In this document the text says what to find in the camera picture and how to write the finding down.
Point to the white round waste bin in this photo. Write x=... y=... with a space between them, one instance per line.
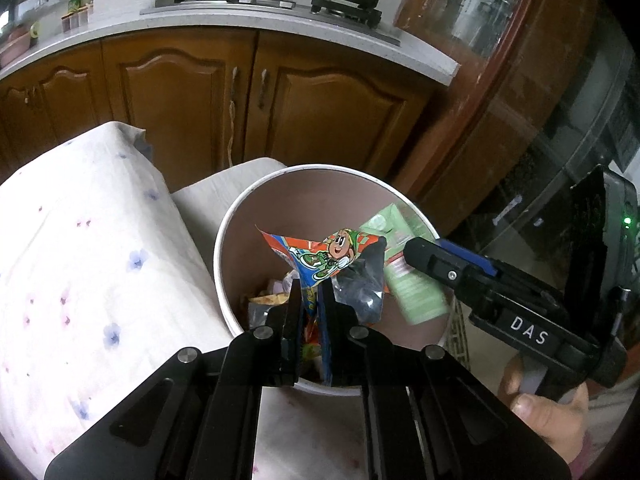
x=310 y=200

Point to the person's right hand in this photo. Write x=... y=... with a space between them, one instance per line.
x=540 y=420

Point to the yellow snack wrapper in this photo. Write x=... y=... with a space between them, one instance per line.
x=267 y=300

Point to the pink basin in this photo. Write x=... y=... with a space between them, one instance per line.
x=12 y=47

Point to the white kitchen countertop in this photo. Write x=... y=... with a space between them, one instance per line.
x=150 y=27

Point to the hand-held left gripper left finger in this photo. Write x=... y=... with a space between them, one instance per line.
x=290 y=342

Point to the beige cloth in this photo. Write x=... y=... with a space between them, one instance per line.
x=200 y=210

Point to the gas stove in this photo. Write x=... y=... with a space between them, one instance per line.
x=250 y=2

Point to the patterned floor mat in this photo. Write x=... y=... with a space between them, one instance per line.
x=457 y=335

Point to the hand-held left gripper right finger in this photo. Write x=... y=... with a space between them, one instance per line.
x=340 y=347

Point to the person's right forearm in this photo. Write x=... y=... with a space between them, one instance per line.
x=582 y=457

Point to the white floral tablecloth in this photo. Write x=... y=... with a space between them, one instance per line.
x=75 y=240

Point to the wooden kitchen cabinet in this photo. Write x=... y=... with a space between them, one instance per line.
x=170 y=100

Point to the white box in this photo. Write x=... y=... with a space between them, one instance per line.
x=472 y=10

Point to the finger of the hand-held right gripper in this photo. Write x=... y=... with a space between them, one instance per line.
x=440 y=267
x=470 y=257

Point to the green drink carton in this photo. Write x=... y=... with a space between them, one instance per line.
x=415 y=290

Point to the yellow-capped bottle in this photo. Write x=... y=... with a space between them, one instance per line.
x=75 y=1

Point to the wooden glass display cabinet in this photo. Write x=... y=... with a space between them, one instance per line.
x=525 y=85

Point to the colourful cartoon snack packet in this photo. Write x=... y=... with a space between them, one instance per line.
x=320 y=260

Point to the dark glass door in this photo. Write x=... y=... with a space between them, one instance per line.
x=575 y=110

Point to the row of spice jars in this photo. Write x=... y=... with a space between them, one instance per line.
x=75 y=19

